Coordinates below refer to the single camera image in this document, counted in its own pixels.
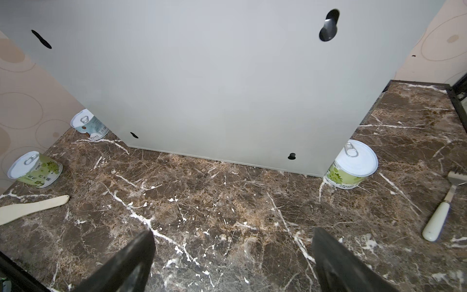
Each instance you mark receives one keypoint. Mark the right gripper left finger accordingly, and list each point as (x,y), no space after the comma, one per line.
(127,271)

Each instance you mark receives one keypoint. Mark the teal label can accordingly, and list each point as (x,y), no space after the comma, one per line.
(86,123)

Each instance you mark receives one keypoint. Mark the grey metal cabinet box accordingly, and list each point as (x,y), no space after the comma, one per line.
(275,84)

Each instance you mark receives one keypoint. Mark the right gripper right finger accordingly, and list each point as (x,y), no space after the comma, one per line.
(339,270)

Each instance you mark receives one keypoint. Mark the white handle fork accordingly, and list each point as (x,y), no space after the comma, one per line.
(435,224)

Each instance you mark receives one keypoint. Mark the wooden spatula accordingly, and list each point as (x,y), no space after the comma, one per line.
(16,211)

